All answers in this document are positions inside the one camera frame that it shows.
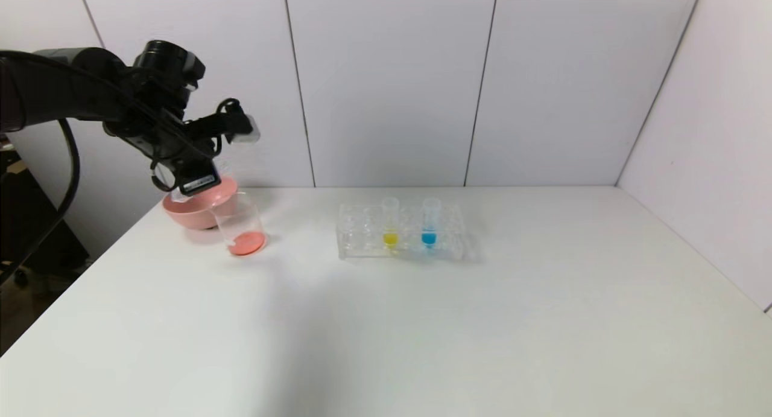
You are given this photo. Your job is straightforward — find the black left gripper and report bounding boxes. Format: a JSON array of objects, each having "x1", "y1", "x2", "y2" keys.
[{"x1": 170, "y1": 156, "x2": 222, "y2": 201}]

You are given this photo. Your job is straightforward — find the blue pigment test tube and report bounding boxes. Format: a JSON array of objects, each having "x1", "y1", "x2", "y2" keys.
[{"x1": 421, "y1": 198, "x2": 441, "y2": 252}]

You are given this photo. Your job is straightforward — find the clear acrylic test tube rack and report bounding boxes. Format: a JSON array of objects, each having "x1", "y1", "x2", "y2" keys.
[{"x1": 337, "y1": 201, "x2": 468, "y2": 262}]

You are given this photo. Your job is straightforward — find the yellow pigment test tube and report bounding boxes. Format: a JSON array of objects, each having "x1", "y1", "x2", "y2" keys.
[{"x1": 381, "y1": 197, "x2": 400, "y2": 253}]

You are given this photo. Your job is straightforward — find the pink plastic bowl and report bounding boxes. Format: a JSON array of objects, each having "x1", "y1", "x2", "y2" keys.
[{"x1": 162, "y1": 179, "x2": 239, "y2": 231}]

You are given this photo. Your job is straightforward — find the clear glass beaker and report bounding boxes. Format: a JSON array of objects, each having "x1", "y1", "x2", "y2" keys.
[{"x1": 211, "y1": 191, "x2": 268, "y2": 256}]

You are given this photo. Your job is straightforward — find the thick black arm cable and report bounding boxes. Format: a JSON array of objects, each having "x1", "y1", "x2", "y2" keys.
[{"x1": 0, "y1": 118, "x2": 81, "y2": 285}]

